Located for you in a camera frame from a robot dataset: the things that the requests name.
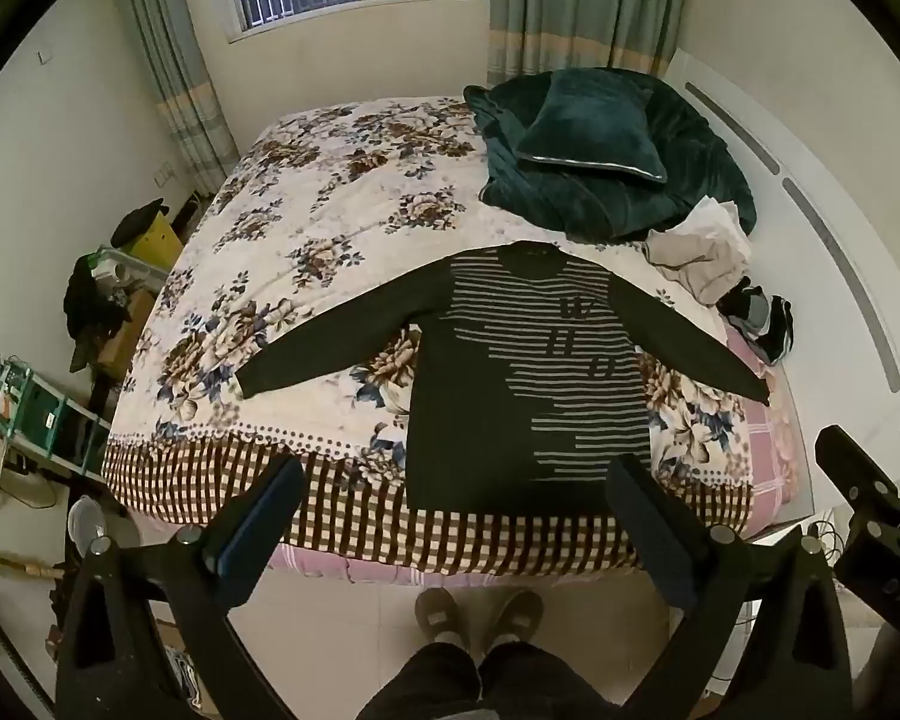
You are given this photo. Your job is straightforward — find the person's slipper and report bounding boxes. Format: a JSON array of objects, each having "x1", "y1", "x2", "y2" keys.
[
  {"x1": 414, "y1": 587, "x2": 470, "y2": 650},
  {"x1": 487, "y1": 587, "x2": 545, "y2": 647}
]

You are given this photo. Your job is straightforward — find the black hat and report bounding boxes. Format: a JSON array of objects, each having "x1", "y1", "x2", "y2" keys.
[{"x1": 110, "y1": 198, "x2": 167, "y2": 249}]

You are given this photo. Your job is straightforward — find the black cloth pile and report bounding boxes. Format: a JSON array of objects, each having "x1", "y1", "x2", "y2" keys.
[{"x1": 63, "y1": 253, "x2": 133, "y2": 374}]

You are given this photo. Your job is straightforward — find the floor cables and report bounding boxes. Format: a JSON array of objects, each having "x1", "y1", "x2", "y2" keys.
[{"x1": 801, "y1": 520, "x2": 847, "y2": 565}]

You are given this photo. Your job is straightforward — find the clear plastic container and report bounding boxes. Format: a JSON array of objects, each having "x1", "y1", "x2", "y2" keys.
[{"x1": 92, "y1": 244, "x2": 158, "y2": 295}]

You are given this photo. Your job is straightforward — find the person's left slipper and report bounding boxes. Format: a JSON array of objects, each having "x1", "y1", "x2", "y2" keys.
[{"x1": 414, "y1": 587, "x2": 470, "y2": 650}]

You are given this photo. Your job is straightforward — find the dark green plush blanket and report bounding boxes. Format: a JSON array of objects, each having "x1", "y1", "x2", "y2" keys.
[{"x1": 463, "y1": 69, "x2": 757, "y2": 245}]

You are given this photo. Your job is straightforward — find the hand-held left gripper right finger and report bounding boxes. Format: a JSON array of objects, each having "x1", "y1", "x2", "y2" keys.
[{"x1": 604, "y1": 454, "x2": 854, "y2": 720}]

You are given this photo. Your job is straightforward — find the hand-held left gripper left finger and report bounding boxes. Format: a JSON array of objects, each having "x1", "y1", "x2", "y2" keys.
[{"x1": 55, "y1": 454, "x2": 305, "y2": 720}]

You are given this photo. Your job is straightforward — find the beige garment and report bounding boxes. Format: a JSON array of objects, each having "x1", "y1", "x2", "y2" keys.
[{"x1": 643, "y1": 229, "x2": 751, "y2": 306}]

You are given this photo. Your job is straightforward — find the teal storage rack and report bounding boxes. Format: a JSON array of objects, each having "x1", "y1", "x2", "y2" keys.
[{"x1": 0, "y1": 355, "x2": 110, "y2": 478}]

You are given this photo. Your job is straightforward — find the black and grey garment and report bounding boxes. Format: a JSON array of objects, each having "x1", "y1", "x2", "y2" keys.
[{"x1": 716, "y1": 277, "x2": 796, "y2": 367}]

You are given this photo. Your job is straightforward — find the person's black trousers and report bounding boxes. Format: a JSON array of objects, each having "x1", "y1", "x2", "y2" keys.
[{"x1": 360, "y1": 641, "x2": 617, "y2": 720}]

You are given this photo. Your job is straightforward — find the yellow box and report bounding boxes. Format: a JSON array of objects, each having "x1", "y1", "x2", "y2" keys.
[{"x1": 130, "y1": 211, "x2": 185, "y2": 272}]

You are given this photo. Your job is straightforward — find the cardboard box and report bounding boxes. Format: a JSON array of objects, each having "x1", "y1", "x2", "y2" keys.
[{"x1": 96, "y1": 289, "x2": 158, "y2": 377}]

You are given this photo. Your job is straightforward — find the white garment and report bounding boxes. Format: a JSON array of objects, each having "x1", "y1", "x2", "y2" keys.
[{"x1": 679, "y1": 197, "x2": 745, "y2": 250}]

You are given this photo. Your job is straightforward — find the floral bed blanket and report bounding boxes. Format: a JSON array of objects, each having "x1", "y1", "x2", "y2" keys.
[{"x1": 101, "y1": 96, "x2": 803, "y2": 578}]

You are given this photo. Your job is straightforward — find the dark green pillow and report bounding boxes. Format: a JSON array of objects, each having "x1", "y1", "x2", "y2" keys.
[{"x1": 516, "y1": 69, "x2": 668, "y2": 185}]

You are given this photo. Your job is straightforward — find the white headboard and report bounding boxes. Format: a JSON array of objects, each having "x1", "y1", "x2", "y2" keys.
[{"x1": 667, "y1": 49, "x2": 900, "y2": 481}]

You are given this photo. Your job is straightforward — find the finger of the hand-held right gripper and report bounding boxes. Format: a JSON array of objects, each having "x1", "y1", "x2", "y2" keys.
[{"x1": 816, "y1": 426, "x2": 900, "y2": 522}]

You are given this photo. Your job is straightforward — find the person's right slipper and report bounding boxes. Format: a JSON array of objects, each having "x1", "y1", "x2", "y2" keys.
[{"x1": 487, "y1": 587, "x2": 545, "y2": 647}]

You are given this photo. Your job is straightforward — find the round white fan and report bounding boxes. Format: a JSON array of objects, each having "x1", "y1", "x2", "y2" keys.
[{"x1": 66, "y1": 495, "x2": 109, "y2": 562}]

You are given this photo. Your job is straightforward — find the black striped sweater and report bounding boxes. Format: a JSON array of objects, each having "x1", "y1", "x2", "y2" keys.
[{"x1": 236, "y1": 240, "x2": 772, "y2": 517}]

